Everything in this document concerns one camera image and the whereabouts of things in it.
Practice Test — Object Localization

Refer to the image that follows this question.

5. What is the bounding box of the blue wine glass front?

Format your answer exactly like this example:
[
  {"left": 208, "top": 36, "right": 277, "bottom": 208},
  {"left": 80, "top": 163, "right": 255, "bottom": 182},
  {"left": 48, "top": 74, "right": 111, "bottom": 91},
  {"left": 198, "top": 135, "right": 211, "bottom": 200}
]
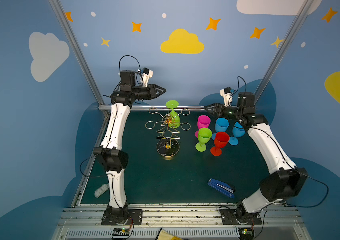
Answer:
[{"left": 212, "top": 118, "right": 230, "bottom": 140}]

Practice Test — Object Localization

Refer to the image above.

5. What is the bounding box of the blue wine glass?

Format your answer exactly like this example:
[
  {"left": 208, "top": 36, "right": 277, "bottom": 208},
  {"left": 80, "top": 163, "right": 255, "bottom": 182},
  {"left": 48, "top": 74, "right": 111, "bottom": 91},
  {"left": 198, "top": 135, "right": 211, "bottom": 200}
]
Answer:
[
  {"left": 212, "top": 118, "right": 230, "bottom": 140},
  {"left": 229, "top": 122, "right": 246, "bottom": 146}
]

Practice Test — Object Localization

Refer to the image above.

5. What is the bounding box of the pink wine glass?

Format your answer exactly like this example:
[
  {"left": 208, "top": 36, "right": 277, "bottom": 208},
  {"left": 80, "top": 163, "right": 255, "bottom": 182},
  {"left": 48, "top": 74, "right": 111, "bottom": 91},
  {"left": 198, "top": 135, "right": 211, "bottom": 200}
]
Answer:
[{"left": 195, "top": 115, "right": 211, "bottom": 137}]

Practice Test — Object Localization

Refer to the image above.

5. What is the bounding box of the green wine glass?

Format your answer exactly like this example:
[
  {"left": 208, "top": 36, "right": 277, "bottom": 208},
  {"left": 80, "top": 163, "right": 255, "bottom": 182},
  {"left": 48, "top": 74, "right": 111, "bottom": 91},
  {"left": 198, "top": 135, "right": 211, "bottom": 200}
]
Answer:
[
  {"left": 165, "top": 100, "right": 181, "bottom": 129},
  {"left": 195, "top": 128, "right": 212, "bottom": 152}
]

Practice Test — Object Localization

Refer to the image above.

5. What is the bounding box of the red wine glass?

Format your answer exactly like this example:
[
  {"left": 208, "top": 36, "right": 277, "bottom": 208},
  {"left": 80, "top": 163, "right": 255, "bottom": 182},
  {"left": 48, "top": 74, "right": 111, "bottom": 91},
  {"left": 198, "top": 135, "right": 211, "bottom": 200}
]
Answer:
[{"left": 210, "top": 132, "right": 230, "bottom": 157}]

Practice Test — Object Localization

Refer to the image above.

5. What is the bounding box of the green wine glass back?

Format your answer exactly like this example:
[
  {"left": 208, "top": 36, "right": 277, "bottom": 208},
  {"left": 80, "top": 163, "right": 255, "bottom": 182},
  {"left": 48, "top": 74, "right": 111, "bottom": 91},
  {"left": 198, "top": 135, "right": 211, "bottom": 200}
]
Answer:
[{"left": 165, "top": 100, "right": 181, "bottom": 129}]

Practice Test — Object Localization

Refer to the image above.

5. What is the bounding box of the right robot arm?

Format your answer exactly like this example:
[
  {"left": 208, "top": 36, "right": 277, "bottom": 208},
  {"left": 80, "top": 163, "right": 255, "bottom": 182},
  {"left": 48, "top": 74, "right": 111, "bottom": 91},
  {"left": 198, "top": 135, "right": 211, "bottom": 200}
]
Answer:
[{"left": 204, "top": 92, "right": 308, "bottom": 225}]

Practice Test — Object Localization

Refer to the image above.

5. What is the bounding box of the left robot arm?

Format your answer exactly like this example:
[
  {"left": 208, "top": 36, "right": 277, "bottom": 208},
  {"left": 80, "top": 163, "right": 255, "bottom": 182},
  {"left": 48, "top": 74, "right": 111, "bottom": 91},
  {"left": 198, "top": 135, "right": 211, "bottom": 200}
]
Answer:
[{"left": 93, "top": 68, "right": 166, "bottom": 224}]

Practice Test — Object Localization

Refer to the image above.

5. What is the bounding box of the blue stapler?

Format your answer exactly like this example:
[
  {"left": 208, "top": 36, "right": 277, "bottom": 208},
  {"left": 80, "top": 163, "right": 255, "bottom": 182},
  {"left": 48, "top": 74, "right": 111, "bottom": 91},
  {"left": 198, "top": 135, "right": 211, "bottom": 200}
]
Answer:
[{"left": 208, "top": 179, "right": 236, "bottom": 199}]

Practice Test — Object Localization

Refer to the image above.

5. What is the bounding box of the yellow object at bottom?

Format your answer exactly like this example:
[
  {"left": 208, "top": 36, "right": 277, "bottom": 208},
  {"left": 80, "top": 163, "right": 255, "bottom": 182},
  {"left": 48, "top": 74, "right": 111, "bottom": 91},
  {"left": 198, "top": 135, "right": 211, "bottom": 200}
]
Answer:
[{"left": 155, "top": 229, "right": 182, "bottom": 240}]

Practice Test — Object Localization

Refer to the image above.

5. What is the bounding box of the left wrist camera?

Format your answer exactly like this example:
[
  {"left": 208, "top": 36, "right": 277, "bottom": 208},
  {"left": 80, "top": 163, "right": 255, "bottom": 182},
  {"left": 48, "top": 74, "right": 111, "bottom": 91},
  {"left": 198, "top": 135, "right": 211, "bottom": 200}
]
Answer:
[{"left": 142, "top": 68, "right": 153, "bottom": 87}]

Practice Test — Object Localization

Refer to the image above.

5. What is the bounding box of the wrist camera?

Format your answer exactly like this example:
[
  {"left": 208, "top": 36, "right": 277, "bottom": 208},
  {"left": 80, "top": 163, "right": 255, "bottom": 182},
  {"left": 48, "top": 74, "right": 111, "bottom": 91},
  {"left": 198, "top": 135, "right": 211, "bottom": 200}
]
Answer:
[
  {"left": 220, "top": 87, "right": 236, "bottom": 107},
  {"left": 142, "top": 68, "right": 153, "bottom": 87}
]

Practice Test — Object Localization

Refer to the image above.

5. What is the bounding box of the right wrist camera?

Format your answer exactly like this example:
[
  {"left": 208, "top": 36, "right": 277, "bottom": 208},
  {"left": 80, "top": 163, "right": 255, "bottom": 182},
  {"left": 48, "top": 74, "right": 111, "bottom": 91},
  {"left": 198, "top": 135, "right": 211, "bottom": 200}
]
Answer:
[{"left": 220, "top": 87, "right": 236, "bottom": 107}]

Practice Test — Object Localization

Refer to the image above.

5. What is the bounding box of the gold wire glass rack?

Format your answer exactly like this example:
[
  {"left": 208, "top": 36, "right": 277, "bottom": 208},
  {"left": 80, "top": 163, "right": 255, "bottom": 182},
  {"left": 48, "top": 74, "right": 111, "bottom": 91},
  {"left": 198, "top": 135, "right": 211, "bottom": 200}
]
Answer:
[{"left": 145, "top": 107, "right": 191, "bottom": 160}]

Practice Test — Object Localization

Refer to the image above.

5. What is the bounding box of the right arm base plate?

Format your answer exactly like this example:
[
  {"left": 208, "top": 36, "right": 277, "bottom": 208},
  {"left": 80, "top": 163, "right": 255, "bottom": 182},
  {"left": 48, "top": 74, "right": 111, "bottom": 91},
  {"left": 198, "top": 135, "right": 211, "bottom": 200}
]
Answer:
[{"left": 219, "top": 208, "right": 263, "bottom": 225}]

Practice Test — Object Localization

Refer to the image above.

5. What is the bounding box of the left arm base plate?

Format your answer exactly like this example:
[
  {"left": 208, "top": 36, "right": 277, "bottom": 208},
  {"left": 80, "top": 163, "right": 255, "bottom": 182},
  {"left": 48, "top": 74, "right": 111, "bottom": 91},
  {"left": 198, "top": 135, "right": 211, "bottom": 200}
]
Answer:
[{"left": 101, "top": 208, "right": 143, "bottom": 226}]

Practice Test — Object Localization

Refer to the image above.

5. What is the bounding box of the aluminium front rail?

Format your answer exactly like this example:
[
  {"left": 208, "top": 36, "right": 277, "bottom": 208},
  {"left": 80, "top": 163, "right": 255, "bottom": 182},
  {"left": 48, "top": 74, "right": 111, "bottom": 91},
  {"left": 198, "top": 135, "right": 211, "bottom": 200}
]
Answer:
[{"left": 52, "top": 203, "right": 311, "bottom": 240}]

